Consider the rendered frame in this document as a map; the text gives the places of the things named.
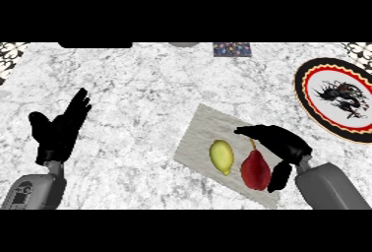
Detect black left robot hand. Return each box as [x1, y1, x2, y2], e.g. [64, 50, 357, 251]
[28, 87, 93, 166]

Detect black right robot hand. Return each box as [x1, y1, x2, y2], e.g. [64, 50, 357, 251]
[232, 124, 315, 194]

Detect red pear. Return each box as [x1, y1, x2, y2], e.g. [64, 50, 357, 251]
[239, 138, 273, 192]

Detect grey marble placemat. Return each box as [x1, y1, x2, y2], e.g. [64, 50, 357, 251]
[173, 103, 285, 210]

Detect dragon print plate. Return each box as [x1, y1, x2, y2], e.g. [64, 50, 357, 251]
[294, 57, 372, 144]

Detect yellow lemon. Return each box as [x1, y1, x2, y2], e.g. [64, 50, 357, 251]
[208, 139, 235, 177]

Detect black white patterned cloth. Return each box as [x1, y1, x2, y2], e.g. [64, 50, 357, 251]
[0, 41, 33, 86]
[340, 41, 372, 75]

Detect black appliance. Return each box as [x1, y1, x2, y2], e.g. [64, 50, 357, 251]
[56, 41, 134, 49]

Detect dark patterned box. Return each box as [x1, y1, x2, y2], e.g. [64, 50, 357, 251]
[213, 41, 253, 58]

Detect grey round object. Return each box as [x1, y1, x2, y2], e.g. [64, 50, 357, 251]
[167, 41, 202, 48]

